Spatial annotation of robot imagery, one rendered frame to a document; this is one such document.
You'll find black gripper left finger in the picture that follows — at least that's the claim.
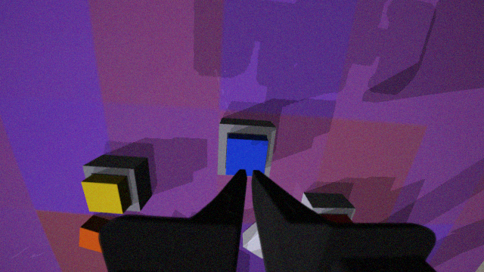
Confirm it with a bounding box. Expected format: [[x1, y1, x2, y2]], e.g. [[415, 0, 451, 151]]
[[98, 169, 247, 272]]

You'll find blue button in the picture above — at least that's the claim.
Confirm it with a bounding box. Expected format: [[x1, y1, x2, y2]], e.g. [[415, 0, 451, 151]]
[[217, 118, 276, 178]]

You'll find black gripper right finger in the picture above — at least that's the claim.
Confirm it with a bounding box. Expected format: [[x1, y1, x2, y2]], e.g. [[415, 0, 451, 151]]
[[252, 170, 436, 272]]

